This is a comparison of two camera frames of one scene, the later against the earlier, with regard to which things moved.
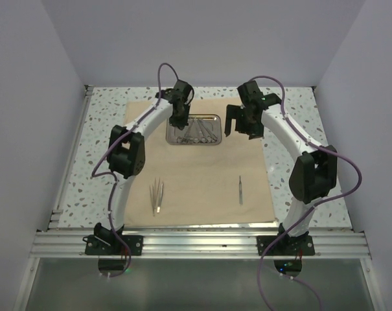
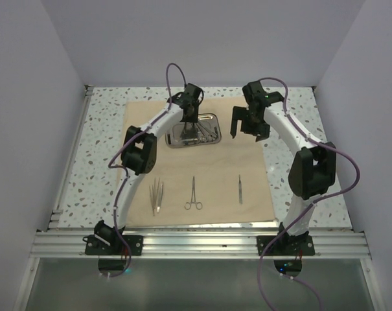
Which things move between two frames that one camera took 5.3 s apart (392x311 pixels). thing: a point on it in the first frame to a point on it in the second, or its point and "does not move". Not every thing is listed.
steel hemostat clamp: [185, 139] to [198, 205]
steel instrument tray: [202, 129] does not move
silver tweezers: [240, 192] does not move
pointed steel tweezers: [153, 200] does not move
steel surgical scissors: [197, 131] to [194, 136]
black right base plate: [285, 246] does not move
